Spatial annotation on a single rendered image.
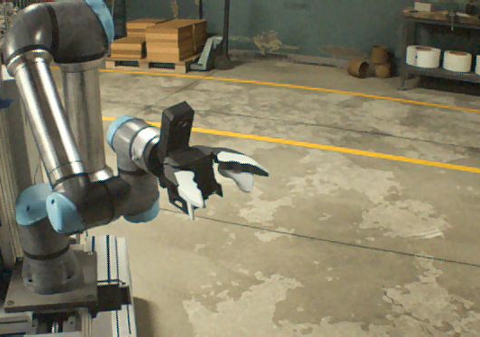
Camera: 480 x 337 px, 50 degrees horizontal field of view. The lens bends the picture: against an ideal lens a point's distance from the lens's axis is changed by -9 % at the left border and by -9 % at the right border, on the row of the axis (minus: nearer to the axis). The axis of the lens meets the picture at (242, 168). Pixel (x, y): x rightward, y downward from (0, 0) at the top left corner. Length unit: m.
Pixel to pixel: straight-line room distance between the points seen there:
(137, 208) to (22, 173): 0.70
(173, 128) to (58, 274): 0.58
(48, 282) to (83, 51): 0.53
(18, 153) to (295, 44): 5.96
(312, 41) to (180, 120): 6.46
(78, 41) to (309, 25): 6.19
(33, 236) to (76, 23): 0.48
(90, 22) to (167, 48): 5.69
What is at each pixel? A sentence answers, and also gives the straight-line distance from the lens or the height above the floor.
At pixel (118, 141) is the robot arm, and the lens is 1.00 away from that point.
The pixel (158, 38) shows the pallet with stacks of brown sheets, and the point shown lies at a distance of 6.88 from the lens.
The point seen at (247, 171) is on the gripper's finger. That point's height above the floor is 1.23.
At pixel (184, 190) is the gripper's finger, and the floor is 1.23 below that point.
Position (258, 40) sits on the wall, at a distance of 7.48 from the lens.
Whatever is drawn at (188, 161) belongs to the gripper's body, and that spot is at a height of 1.24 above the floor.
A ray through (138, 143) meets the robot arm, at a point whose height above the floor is 1.24.
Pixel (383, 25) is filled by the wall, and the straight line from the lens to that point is 7.03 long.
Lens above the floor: 1.56
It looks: 23 degrees down
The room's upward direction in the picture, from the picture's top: straight up
